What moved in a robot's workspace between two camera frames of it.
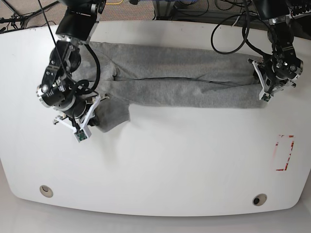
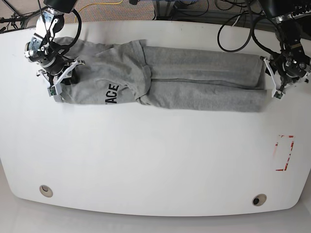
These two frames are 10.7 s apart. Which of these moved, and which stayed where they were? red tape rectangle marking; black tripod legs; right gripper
Moved: right gripper
Stayed: red tape rectangle marking; black tripod legs
